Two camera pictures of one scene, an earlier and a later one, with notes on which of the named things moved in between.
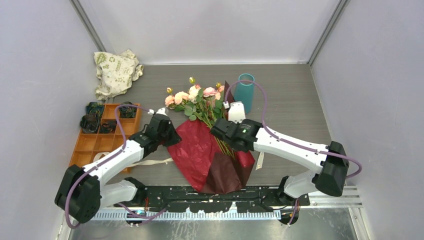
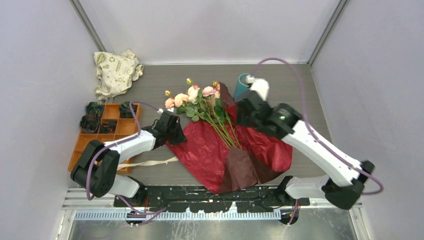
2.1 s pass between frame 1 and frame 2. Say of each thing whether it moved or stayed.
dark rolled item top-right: stayed
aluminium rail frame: stayed
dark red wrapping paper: moved
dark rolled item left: stayed
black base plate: stayed
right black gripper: moved
